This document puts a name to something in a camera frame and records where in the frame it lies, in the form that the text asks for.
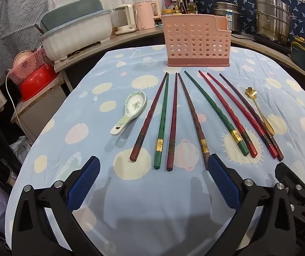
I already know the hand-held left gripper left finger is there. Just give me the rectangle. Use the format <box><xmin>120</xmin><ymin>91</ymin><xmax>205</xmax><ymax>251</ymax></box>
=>
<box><xmin>11</xmin><ymin>155</ymin><xmax>101</xmax><ymax>256</ymax></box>

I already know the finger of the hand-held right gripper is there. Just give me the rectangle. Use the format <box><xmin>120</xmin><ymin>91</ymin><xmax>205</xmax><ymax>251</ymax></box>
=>
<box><xmin>274</xmin><ymin>162</ymin><xmax>305</xmax><ymax>214</ymax></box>

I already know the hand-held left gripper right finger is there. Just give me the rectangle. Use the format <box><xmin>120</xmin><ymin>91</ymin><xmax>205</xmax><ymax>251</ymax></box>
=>
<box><xmin>208</xmin><ymin>154</ymin><xmax>296</xmax><ymax>256</ymax></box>

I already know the green chopstick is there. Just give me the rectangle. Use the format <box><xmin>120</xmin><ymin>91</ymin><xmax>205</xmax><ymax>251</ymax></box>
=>
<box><xmin>153</xmin><ymin>73</ymin><xmax>170</xmax><ymax>170</ymax></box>
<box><xmin>184</xmin><ymin>70</ymin><xmax>250</xmax><ymax>157</ymax></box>

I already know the dark red chopstick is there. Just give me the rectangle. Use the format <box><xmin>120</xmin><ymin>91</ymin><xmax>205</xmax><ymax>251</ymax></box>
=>
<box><xmin>130</xmin><ymin>72</ymin><xmax>168</xmax><ymax>162</ymax></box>
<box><xmin>166</xmin><ymin>73</ymin><xmax>178</xmax><ymax>172</ymax></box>

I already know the pink perforated utensil holder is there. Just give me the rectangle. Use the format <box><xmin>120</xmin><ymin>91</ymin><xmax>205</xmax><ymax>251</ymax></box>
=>
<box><xmin>161</xmin><ymin>15</ymin><xmax>231</xmax><ymax>68</ymax></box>

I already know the dark purple chopstick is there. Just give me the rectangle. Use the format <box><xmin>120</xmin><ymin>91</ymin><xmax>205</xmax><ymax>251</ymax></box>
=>
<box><xmin>219</xmin><ymin>73</ymin><xmax>284</xmax><ymax>162</ymax></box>

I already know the white plastic bag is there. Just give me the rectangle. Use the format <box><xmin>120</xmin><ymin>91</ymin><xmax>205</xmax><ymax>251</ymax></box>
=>
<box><xmin>10</xmin><ymin>136</ymin><xmax>33</xmax><ymax>164</ymax></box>

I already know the brown chopstick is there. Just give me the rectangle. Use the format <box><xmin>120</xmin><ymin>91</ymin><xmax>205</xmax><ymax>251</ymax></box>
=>
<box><xmin>178</xmin><ymin>73</ymin><xmax>212</xmax><ymax>170</ymax></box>

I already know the blue printed tablecloth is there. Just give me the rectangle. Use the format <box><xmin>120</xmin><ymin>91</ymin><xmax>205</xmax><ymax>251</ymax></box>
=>
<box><xmin>4</xmin><ymin>44</ymin><xmax>305</xmax><ymax>256</ymax></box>

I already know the beige cabinet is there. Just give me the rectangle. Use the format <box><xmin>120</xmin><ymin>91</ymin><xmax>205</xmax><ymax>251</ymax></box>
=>
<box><xmin>11</xmin><ymin>85</ymin><xmax>70</xmax><ymax>139</ymax></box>

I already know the gold flower spoon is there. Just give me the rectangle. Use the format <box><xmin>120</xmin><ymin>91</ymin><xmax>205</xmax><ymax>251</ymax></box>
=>
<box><xmin>245</xmin><ymin>87</ymin><xmax>275</xmax><ymax>135</ymax></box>

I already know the white ceramic soup spoon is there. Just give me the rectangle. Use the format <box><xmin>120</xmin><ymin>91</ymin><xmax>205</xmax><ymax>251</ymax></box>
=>
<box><xmin>110</xmin><ymin>91</ymin><xmax>147</xmax><ymax>136</ymax></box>

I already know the red plastic basin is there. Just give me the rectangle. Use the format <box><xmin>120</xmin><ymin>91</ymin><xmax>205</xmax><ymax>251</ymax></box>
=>
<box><xmin>19</xmin><ymin>64</ymin><xmax>61</xmax><ymax>102</ymax></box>

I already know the black induction cooker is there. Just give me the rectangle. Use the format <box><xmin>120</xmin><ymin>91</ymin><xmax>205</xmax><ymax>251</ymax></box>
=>
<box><xmin>251</xmin><ymin>33</ymin><xmax>293</xmax><ymax>55</ymax></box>

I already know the pink plastic basket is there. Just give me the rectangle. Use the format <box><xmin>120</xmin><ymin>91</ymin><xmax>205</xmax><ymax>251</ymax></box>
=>
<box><xmin>8</xmin><ymin>48</ymin><xmax>47</xmax><ymax>84</ymax></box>

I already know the pink and white bowl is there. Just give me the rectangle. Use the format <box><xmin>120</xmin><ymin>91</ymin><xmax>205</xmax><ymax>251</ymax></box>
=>
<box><xmin>12</xmin><ymin>50</ymin><xmax>35</xmax><ymax>70</ymax></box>

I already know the dish drainer box with lid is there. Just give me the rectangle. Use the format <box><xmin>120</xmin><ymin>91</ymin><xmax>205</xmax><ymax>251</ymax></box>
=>
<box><xmin>40</xmin><ymin>0</ymin><xmax>113</xmax><ymax>61</ymax></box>

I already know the steel steamer pot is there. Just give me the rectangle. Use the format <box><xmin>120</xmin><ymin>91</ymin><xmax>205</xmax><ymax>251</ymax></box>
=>
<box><xmin>254</xmin><ymin>0</ymin><xmax>296</xmax><ymax>46</ymax></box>

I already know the grey wood counter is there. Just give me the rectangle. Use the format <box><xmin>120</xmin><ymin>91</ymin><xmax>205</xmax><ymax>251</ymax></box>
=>
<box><xmin>54</xmin><ymin>25</ymin><xmax>169</xmax><ymax>72</ymax></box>

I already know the grey striped cloth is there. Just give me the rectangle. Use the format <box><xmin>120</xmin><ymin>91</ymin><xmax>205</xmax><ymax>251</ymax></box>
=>
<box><xmin>0</xmin><ymin>0</ymin><xmax>51</xmax><ymax>99</ymax></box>

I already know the white electric kettle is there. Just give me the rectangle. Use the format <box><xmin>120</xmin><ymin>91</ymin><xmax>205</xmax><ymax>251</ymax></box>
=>
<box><xmin>111</xmin><ymin>4</ymin><xmax>137</xmax><ymax>36</ymax></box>

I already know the steel rice cooker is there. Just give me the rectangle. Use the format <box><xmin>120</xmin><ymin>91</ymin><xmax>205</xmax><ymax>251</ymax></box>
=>
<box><xmin>213</xmin><ymin>2</ymin><xmax>245</xmax><ymax>33</ymax></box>

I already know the pink electric kettle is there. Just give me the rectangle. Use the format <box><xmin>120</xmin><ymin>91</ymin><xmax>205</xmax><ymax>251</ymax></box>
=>
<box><xmin>133</xmin><ymin>0</ymin><xmax>160</xmax><ymax>30</ymax></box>

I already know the white cable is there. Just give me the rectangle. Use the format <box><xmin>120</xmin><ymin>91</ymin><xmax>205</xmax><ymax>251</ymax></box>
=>
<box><xmin>6</xmin><ymin>68</ymin><xmax>33</xmax><ymax>139</ymax></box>

